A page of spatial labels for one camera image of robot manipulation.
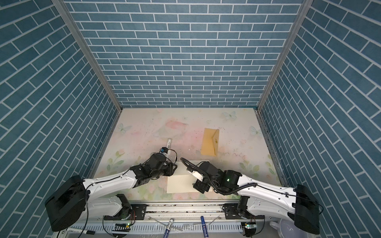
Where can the black marker pen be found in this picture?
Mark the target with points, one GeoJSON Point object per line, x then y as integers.
{"type": "Point", "coordinates": [81, 231]}

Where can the aluminium right corner post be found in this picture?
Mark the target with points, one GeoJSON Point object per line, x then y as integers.
{"type": "Point", "coordinates": [305, 7]}

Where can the aluminium corner post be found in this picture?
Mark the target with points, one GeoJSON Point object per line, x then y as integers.
{"type": "Point", "coordinates": [80, 40]}
{"type": "Point", "coordinates": [305, 7]}

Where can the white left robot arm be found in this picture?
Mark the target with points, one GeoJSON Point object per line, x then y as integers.
{"type": "Point", "coordinates": [82, 199]}

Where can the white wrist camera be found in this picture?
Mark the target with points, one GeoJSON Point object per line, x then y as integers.
{"type": "Point", "coordinates": [164, 150]}
{"type": "Point", "coordinates": [198, 175]}

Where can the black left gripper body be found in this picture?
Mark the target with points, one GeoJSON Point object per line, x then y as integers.
{"type": "Point", "coordinates": [167, 170]}

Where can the brown paper envelope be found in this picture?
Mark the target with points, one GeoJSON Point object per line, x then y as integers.
{"type": "Point", "coordinates": [210, 142]}

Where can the blue marker pen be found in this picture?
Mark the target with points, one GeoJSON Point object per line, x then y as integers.
{"type": "Point", "coordinates": [204, 227]}

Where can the aluminium left corner post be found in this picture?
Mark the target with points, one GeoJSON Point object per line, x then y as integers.
{"type": "Point", "coordinates": [80, 40]}

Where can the cream letter paper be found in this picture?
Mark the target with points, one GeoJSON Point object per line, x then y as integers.
{"type": "Point", "coordinates": [181, 181]}

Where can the white glue stick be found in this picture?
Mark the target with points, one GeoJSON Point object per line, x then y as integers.
{"type": "Point", "coordinates": [169, 142]}

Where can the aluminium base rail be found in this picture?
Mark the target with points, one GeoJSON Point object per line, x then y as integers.
{"type": "Point", "coordinates": [153, 218]}

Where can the white plastic cup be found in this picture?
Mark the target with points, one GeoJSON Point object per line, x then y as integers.
{"type": "Point", "coordinates": [285, 228]}

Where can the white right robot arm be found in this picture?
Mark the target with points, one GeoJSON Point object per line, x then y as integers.
{"type": "Point", "coordinates": [257, 198]}

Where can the white-blue marker pen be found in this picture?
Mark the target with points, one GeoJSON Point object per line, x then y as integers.
{"type": "Point", "coordinates": [168, 228]}

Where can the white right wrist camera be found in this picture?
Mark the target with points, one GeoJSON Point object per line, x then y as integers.
{"type": "Point", "coordinates": [198, 175]}

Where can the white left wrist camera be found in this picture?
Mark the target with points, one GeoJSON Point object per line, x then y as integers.
{"type": "Point", "coordinates": [164, 150]}

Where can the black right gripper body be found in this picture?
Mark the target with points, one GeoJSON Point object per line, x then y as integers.
{"type": "Point", "coordinates": [198, 184]}

